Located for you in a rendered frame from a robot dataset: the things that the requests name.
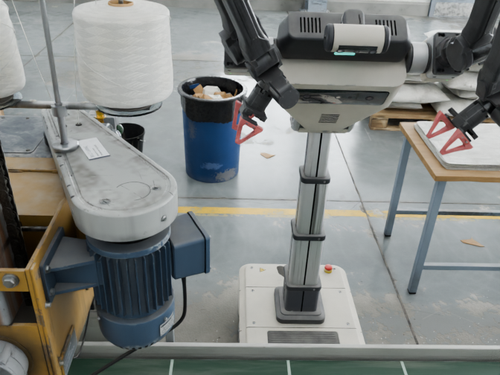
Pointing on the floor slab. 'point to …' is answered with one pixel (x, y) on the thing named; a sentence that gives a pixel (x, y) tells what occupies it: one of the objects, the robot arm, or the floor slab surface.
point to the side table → (437, 172)
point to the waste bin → (210, 129)
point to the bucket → (133, 135)
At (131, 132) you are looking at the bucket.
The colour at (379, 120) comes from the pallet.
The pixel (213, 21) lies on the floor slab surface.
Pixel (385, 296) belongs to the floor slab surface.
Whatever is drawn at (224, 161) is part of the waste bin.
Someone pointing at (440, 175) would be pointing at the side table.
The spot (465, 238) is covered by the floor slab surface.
